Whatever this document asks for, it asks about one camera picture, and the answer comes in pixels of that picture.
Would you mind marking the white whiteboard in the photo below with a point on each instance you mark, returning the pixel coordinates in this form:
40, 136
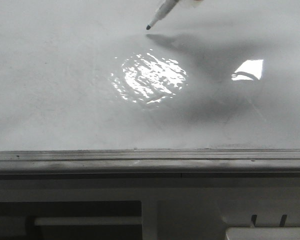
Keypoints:
87, 75

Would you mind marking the white black whiteboard marker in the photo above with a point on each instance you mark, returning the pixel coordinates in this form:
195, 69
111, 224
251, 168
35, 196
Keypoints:
166, 7

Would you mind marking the white plastic marker tray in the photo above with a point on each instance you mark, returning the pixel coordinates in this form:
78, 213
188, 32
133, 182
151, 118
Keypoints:
262, 233

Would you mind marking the white cabinet panel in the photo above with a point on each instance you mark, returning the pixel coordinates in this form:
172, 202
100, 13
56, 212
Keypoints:
170, 208

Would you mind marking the white horizontal bar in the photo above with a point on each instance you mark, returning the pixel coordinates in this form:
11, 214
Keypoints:
88, 221

